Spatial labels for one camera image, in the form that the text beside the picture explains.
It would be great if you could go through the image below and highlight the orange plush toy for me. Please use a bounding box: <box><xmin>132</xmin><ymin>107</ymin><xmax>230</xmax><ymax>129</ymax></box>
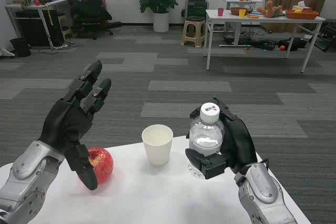
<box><xmin>256</xmin><ymin>0</ymin><xmax>285</xmax><ymax>18</ymax></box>

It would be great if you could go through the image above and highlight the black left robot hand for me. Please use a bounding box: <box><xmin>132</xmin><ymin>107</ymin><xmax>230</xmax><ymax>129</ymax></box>
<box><xmin>39</xmin><ymin>60</ymin><xmax>112</xmax><ymax>191</ymax></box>

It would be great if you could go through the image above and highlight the black computer tower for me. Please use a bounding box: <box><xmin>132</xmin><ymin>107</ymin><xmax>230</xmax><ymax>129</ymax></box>
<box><xmin>15</xmin><ymin>10</ymin><xmax>65</xmax><ymax>47</ymax></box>

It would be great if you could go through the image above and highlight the white tissue box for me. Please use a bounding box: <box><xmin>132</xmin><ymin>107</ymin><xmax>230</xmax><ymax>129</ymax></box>
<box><xmin>292</xmin><ymin>1</ymin><xmax>311</xmax><ymax>12</ymax></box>

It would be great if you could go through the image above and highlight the brown round woven basket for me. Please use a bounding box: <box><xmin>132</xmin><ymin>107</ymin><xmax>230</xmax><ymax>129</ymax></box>
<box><xmin>230</xmin><ymin>7</ymin><xmax>254</xmax><ymax>16</ymax></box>

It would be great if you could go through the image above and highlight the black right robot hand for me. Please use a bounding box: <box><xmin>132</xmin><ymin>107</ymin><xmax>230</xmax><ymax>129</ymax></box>
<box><xmin>185</xmin><ymin>97</ymin><xmax>258</xmax><ymax>180</ymax></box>

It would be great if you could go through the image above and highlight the clear plastic water bottle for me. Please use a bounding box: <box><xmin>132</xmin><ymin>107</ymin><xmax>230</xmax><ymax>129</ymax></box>
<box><xmin>187</xmin><ymin>102</ymin><xmax>226</xmax><ymax>180</ymax></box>

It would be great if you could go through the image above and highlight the orange rectangular basket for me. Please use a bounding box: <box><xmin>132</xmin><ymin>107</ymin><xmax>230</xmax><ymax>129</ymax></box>
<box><xmin>285</xmin><ymin>9</ymin><xmax>320</xmax><ymax>20</ymax></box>

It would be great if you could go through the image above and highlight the white plant pot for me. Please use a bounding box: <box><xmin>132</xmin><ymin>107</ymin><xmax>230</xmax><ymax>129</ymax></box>
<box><xmin>152</xmin><ymin>12</ymin><xmax>170</xmax><ymax>33</ymax></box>

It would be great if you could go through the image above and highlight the white folding table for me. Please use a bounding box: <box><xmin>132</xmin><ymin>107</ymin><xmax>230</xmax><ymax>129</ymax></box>
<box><xmin>203</xmin><ymin>9</ymin><xmax>326</xmax><ymax>73</ymax></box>

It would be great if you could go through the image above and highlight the red apple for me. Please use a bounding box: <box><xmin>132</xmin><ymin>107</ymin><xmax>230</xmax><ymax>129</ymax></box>
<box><xmin>78</xmin><ymin>147</ymin><xmax>114</xmax><ymax>185</ymax></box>

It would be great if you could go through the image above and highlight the small wooden stool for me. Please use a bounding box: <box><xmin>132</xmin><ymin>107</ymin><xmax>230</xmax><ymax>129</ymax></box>
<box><xmin>57</xmin><ymin>15</ymin><xmax>72</xmax><ymax>41</ymax></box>

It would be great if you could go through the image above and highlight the brown cardboard box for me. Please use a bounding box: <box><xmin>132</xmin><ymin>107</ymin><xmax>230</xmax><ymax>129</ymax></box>
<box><xmin>265</xmin><ymin>0</ymin><xmax>294</xmax><ymax>12</ymax></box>

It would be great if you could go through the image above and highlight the black waste bin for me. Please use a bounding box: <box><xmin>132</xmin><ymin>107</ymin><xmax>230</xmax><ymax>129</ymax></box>
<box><xmin>9</xmin><ymin>37</ymin><xmax>32</xmax><ymax>58</ymax></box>

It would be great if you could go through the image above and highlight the white computer desk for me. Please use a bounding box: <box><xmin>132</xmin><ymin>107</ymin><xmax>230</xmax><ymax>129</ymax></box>
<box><xmin>4</xmin><ymin>0</ymin><xmax>70</xmax><ymax>48</ymax></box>

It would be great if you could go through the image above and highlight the beige plastic stool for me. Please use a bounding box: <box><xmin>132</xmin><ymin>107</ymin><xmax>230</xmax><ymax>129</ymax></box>
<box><xmin>180</xmin><ymin>16</ymin><xmax>206</xmax><ymax>48</ymax></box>

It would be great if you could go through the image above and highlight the black office chair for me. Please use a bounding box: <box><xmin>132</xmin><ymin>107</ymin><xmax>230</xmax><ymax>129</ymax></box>
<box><xmin>69</xmin><ymin>0</ymin><xmax>123</xmax><ymax>38</ymax></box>

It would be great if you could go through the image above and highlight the white paper cup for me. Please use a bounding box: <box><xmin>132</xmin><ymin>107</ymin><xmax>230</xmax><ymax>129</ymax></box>
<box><xmin>141</xmin><ymin>124</ymin><xmax>174</xmax><ymax>167</ymax></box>

